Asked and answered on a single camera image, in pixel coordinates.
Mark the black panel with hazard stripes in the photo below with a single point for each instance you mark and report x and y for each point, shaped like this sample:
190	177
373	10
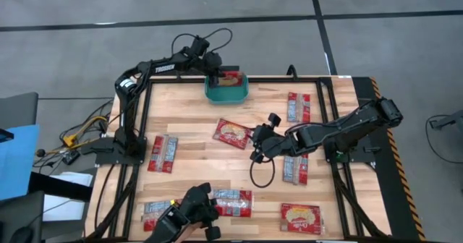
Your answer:
383	185

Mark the teal plastic basket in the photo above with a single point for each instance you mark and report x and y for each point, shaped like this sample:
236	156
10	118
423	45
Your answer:
226	95

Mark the black bar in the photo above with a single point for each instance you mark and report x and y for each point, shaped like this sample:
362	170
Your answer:
61	191

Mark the small black bracket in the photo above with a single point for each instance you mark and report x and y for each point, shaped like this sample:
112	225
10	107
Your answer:
5	135

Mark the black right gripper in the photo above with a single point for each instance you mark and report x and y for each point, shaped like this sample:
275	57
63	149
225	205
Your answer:
269	143

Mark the grey stand foot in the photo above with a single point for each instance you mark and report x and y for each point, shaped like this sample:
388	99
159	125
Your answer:
452	119

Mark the yellow connector plug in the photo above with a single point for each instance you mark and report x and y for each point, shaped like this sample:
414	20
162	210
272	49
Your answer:
68	140

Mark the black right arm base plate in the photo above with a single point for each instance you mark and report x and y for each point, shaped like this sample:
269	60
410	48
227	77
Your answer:
361	152

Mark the white paper sheet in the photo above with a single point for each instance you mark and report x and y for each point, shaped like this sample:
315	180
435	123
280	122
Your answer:
61	208

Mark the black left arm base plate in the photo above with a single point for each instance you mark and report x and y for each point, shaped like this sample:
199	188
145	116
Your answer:
108	157

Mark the small black box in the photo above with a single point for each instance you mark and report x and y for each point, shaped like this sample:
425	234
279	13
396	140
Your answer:
71	157

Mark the black metal table frame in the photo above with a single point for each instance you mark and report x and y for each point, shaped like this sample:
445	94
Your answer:
271	80

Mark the red popcorn bag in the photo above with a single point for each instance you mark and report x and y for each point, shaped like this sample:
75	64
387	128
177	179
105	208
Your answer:
295	171
162	154
231	132
235	203
298	107
231	80
301	218
153	208

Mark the black computer mouse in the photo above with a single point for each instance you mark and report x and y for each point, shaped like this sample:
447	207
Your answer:
21	235

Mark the blue board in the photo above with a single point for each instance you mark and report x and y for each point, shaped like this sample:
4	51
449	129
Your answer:
18	163

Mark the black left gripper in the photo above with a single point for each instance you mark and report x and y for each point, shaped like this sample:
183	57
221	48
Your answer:
213	60

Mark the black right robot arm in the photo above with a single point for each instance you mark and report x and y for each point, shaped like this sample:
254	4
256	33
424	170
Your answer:
343	127

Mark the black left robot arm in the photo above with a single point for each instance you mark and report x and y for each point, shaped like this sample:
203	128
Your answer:
144	69

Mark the black round knob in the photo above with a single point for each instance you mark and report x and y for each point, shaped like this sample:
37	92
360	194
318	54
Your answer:
40	152

